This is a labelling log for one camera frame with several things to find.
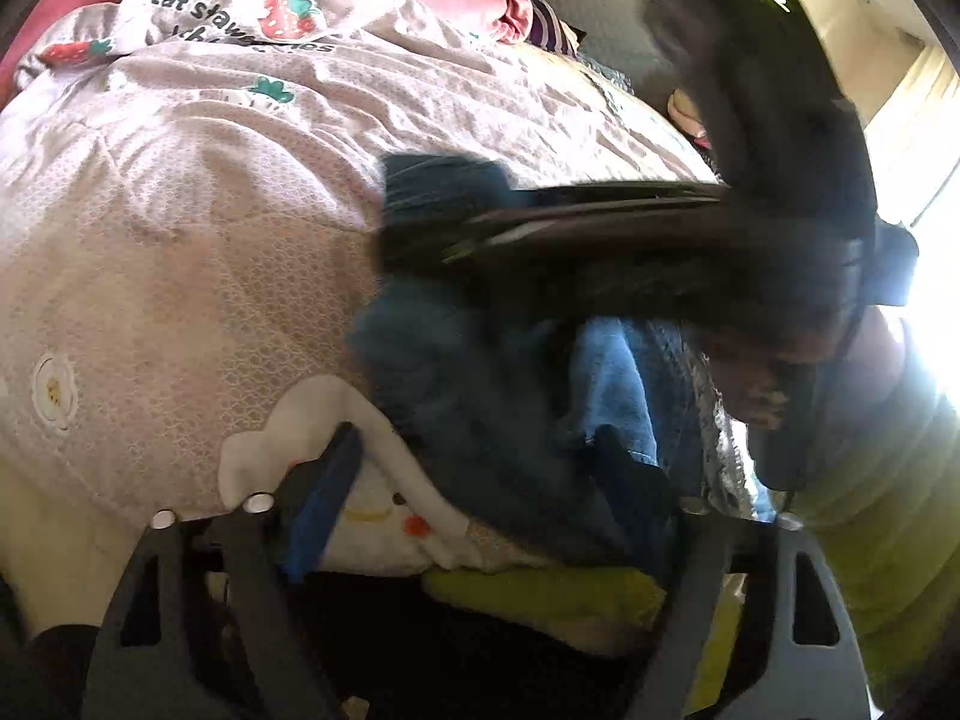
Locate stack of folded clothes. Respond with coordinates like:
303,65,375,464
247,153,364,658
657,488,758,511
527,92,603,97
665,89,711,151

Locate person's right hand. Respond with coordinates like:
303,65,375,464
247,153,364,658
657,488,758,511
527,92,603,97
693,328,811,431

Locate blue denim pants lace hem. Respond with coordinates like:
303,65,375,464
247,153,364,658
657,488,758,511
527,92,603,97
348,152,775,564

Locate striped dark garment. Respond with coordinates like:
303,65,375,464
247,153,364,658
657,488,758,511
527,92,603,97
526,0,584,59

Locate pink strawberry bear quilt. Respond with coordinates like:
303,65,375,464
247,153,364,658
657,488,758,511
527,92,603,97
0,0,723,579

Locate window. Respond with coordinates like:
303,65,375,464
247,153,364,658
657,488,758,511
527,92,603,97
867,47,960,400

